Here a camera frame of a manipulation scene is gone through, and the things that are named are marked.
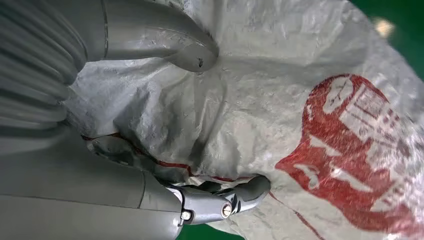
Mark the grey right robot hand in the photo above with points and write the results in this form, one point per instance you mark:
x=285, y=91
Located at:
x=82, y=198

